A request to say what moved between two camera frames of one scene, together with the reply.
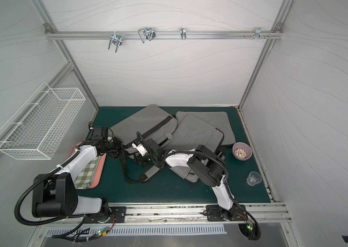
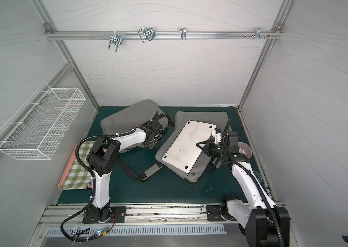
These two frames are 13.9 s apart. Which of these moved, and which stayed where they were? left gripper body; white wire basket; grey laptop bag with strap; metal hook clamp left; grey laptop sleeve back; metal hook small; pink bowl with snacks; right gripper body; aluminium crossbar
Moved: grey laptop bag with strap; right gripper body; left gripper body
Stayed: metal hook clamp left; aluminium crossbar; white wire basket; metal hook small; grey laptop sleeve back; pink bowl with snacks
